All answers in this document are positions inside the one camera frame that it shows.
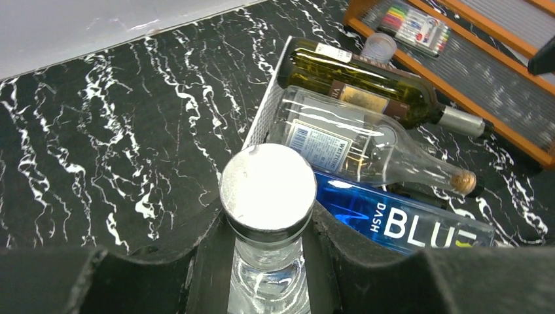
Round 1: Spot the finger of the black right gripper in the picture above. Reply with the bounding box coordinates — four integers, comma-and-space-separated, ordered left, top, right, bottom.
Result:
527, 37, 555, 76

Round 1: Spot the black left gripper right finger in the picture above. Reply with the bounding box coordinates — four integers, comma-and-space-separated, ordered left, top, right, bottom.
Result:
302, 203, 554, 313

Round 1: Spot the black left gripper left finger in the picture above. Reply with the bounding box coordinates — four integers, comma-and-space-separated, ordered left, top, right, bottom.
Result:
1, 200, 234, 313

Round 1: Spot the blue square glass bottle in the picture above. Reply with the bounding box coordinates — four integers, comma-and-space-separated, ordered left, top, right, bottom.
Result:
315, 171, 495, 254

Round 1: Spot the clear round glass bottle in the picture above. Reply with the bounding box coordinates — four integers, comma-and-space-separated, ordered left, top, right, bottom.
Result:
219, 143, 317, 313

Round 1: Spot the dark black-capped wine bottle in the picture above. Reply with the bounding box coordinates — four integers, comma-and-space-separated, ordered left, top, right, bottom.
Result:
385, 183, 448, 210

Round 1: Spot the clear labelled wine bottle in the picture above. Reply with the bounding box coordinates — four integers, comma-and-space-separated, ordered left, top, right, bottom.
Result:
266, 86, 484, 198

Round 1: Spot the green wine bottle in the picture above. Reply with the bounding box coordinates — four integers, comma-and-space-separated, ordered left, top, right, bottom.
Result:
277, 37, 494, 138

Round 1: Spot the orange wooden shelf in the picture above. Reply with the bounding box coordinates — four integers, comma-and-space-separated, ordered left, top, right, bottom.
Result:
343, 0, 555, 170

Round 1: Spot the coloured marker pen pack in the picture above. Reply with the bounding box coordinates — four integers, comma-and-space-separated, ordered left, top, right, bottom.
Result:
377, 1, 451, 58

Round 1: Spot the small clear plastic cup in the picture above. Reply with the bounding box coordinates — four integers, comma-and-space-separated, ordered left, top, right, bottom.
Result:
360, 33, 397, 64

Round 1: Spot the white wire wine rack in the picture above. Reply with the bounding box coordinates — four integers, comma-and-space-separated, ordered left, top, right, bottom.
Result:
242, 36, 293, 149

